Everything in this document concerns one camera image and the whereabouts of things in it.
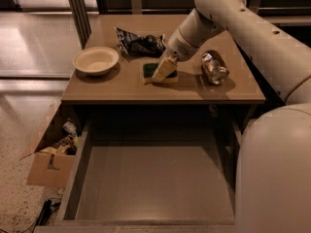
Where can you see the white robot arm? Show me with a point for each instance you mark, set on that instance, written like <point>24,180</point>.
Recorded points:
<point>273,174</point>

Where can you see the green and yellow sponge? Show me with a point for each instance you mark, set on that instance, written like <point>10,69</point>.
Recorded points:
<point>148,70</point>

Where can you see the grey open top drawer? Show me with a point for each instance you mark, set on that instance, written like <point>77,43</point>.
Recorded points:
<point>175,178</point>

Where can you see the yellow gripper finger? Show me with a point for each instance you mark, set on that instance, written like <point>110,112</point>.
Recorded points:
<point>164,68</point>

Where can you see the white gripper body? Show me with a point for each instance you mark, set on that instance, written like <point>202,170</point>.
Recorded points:
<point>179,48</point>

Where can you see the cardboard box with trash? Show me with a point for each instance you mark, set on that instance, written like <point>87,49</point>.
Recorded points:
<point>51,164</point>

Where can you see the dark crumpled chip bag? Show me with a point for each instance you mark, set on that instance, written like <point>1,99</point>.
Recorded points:
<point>134,44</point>

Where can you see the grey cabinet desk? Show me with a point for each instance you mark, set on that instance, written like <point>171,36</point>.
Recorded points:
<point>124,85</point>

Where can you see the white paper bowl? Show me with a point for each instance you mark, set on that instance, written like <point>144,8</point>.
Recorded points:
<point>96,61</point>

